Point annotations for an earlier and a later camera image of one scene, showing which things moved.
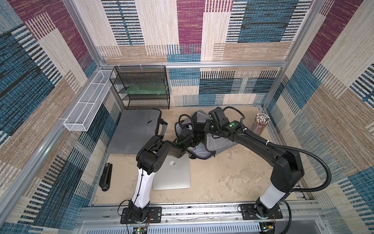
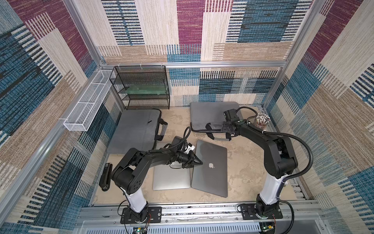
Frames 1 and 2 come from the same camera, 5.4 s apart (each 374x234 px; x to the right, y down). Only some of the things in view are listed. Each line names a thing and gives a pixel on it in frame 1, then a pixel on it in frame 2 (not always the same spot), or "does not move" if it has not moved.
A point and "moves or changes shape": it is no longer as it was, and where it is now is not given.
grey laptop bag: x=134 y=127 does not move
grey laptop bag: x=191 y=132 moves or changes shape
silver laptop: x=174 y=175 does not move
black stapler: x=105 y=177 does not move
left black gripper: x=197 y=137 -> x=192 y=162
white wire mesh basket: x=82 y=115 does not move
